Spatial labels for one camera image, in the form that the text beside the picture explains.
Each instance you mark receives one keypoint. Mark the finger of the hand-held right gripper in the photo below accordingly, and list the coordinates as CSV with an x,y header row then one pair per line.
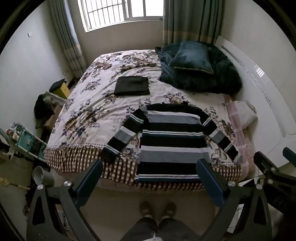
x,y
289,154
266,162

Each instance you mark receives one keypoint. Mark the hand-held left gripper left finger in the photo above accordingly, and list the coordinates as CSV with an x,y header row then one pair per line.
x,y
89,183

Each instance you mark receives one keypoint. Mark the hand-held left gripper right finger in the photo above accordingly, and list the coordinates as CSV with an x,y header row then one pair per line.
x,y
210,183

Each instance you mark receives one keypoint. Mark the striped knit sweater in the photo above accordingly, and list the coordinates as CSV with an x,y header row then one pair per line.
x,y
171,143

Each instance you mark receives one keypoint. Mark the pink checked cloth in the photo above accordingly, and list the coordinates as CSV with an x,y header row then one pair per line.
x,y
240,136

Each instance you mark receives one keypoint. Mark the grey cup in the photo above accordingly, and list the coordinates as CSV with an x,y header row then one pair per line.
x,y
42,177

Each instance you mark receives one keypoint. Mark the person's right shoe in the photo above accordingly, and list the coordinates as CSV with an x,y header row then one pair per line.
x,y
169,209

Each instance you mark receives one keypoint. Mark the person's shoe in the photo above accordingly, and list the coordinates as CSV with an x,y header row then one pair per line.
x,y
169,209
145,208

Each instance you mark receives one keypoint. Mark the white folded towel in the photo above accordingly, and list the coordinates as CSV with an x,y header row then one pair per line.
x,y
245,113

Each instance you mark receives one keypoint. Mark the person's dark trousers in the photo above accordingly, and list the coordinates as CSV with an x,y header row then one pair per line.
x,y
171,229

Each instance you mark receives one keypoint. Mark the white headboard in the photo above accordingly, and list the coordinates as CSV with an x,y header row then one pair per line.
x,y
266,97

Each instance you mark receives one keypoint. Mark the person's left shoe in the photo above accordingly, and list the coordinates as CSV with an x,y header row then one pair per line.
x,y
145,208

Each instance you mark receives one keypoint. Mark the floral bed sheet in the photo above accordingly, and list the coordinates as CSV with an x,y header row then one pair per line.
x,y
97,111

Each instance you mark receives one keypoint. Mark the teal storage cart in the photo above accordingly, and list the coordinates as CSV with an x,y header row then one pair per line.
x,y
30,141

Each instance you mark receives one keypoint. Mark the wooden broom stick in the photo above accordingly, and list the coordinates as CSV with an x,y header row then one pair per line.
x,y
13,183

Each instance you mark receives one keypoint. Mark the cardboard box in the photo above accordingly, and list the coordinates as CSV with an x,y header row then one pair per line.
x,y
52,117

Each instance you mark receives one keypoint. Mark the black bag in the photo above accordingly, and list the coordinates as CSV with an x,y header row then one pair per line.
x,y
43,106

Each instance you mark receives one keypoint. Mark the yellow box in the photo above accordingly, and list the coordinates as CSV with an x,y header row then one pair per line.
x,y
62,90

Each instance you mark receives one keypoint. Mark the black cloth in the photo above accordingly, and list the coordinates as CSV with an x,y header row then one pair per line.
x,y
57,84

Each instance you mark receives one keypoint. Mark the dark teal fluffy blanket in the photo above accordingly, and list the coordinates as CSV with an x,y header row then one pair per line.
x,y
208,76

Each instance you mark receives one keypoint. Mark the folded black garment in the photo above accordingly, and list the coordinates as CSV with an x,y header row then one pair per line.
x,y
132,85

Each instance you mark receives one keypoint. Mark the dark teal pillow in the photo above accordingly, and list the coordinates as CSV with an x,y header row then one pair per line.
x,y
193,58

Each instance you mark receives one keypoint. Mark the barred window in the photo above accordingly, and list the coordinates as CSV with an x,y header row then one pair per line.
x,y
120,11

